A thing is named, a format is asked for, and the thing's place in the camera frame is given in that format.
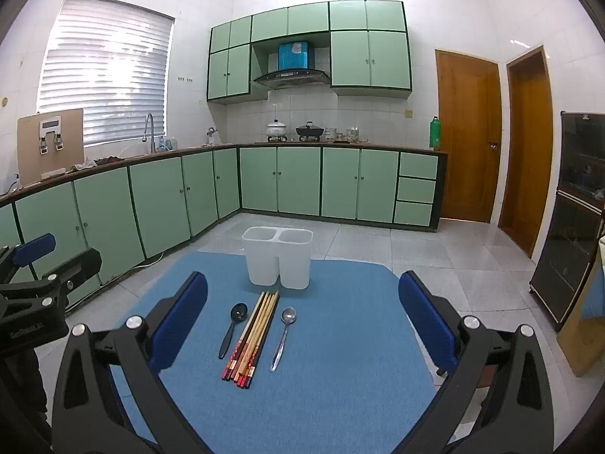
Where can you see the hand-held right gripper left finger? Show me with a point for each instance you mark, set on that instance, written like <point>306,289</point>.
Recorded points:
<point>182,317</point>

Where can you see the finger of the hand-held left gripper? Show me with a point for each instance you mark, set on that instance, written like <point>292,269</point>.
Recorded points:
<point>80,265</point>
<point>33,248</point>

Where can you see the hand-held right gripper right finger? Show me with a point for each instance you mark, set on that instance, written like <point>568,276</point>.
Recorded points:
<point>427,321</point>

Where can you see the black spoon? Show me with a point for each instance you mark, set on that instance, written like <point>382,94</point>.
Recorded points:
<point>238,313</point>

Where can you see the bundle of chopsticks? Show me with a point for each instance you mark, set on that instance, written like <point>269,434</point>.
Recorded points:
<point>255,335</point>

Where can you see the metal spoon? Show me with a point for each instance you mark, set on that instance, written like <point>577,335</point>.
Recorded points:
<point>289,316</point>

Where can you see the white two-compartment utensil holder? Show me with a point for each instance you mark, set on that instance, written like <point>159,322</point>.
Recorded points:
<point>276,265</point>

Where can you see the wooden board with clips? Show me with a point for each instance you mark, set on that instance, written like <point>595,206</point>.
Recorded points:
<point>28,161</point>

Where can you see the cloth rags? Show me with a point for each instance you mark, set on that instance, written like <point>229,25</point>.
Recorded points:
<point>85,165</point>

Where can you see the blue table mat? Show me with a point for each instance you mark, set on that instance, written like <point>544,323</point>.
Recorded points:
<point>331,340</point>

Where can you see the chrome kitchen faucet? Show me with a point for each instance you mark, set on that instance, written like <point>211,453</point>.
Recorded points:
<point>152,142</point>

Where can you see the cardboard box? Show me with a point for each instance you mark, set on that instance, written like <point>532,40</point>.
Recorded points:
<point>583,345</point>

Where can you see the black glass-front cabinet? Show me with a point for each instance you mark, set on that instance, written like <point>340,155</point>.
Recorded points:
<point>567,246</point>

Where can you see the green base cabinets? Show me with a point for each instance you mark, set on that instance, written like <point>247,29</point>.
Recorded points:
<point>293,179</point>

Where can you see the closed wooden door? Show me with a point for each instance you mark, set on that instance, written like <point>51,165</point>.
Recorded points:
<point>468,142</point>

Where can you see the green plastic bottle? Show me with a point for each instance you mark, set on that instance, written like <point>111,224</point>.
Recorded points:
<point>435,135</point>

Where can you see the white window blind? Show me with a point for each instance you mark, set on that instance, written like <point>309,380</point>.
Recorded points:
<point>104,71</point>

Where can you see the glass jar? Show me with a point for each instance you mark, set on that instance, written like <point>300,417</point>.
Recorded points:
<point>352,135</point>
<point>331,133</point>

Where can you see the white lidded pot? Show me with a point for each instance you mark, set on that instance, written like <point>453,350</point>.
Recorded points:
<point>276,130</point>

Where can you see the black wok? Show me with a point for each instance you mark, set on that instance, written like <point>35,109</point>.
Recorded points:
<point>309,131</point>

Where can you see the black range hood blue chimney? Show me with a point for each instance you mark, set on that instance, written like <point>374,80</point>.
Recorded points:
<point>293,75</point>

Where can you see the green wall cabinets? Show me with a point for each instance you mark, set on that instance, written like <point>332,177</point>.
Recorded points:
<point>368,56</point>

